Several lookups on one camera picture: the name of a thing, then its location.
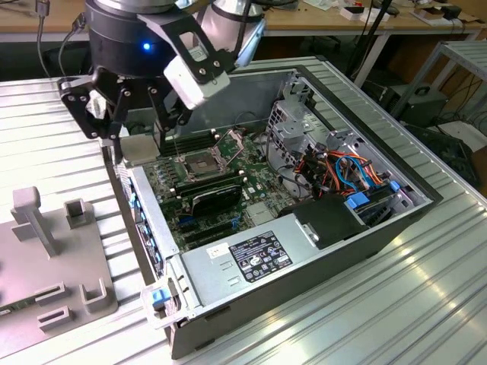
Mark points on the white flat box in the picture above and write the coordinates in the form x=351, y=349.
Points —
x=355, y=13

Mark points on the black RAM slot bank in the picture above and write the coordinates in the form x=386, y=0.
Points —
x=213, y=184
x=194, y=140

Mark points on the open grey PC case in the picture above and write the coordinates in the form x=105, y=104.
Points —
x=247, y=95

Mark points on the blue disk carrier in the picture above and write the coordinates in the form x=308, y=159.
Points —
x=357, y=200

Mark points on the metal slat shelf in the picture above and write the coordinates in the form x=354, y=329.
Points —
x=468, y=57

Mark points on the wooden desk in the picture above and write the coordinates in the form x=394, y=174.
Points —
x=23, y=15

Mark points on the black bag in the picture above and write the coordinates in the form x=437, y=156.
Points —
x=445, y=152

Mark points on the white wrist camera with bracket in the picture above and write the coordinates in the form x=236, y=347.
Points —
x=190, y=83

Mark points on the silver CPU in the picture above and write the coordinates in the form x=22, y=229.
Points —
x=140, y=150

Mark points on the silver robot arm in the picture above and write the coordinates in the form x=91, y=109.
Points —
x=228, y=11

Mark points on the green circuit board strip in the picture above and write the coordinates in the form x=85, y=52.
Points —
x=19, y=306

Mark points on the green motherboard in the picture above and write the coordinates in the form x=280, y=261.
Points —
x=262, y=190

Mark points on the CPU socket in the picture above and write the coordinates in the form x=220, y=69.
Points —
x=199, y=166

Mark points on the thin locking lever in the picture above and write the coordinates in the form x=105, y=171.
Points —
x=177, y=146

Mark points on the grey parts rack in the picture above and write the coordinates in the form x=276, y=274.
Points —
x=57, y=266

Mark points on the black plastic drive shroud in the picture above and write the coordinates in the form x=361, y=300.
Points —
x=327, y=220

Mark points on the grey power supply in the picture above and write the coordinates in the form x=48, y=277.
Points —
x=213, y=273

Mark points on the blue case latch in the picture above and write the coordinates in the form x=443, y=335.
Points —
x=160, y=298

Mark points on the metal drive cage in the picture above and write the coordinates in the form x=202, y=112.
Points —
x=293, y=131

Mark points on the black expansion slots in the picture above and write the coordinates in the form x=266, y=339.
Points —
x=205, y=232

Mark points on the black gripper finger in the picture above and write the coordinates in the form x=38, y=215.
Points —
x=161, y=114
x=81, y=110

